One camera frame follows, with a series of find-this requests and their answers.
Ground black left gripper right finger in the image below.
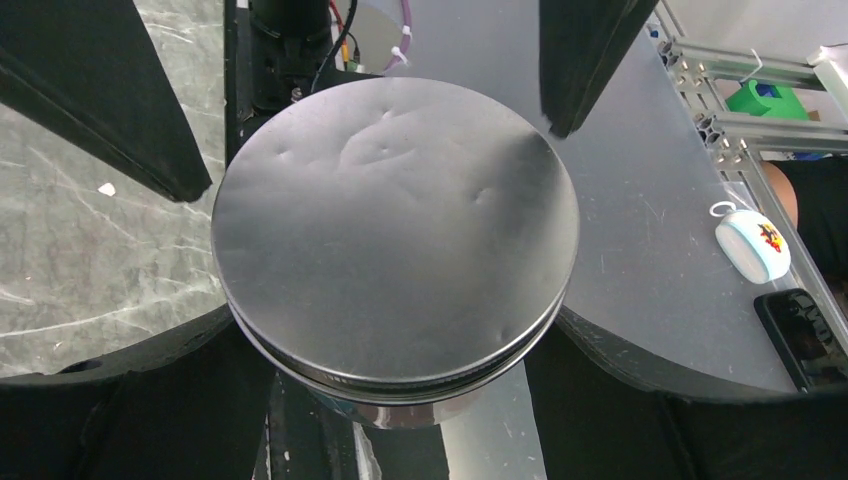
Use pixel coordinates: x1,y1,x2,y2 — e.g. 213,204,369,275
525,309,847,479

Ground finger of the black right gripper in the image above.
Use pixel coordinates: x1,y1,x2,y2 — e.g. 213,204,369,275
538,0,657,138
1,0,212,202

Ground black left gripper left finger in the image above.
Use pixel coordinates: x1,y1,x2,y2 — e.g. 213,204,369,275
1,306,274,479

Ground clear plastic jar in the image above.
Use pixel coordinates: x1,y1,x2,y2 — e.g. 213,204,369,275
311,387,492,431

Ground white jar lid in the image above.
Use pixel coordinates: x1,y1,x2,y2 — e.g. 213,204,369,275
211,77,580,405

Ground green plastic object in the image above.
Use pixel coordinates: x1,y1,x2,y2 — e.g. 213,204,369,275
726,79,809,120

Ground black smartphone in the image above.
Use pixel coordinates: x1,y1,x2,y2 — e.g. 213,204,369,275
753,288,847,392

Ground white computer mouse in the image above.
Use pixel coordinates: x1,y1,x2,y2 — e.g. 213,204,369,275
709,201,791,285

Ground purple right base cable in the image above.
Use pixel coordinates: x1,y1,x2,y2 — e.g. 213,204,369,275
382,0,415,74

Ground aluminium frame rail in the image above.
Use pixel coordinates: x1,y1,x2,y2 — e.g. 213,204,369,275
645,1,847,346

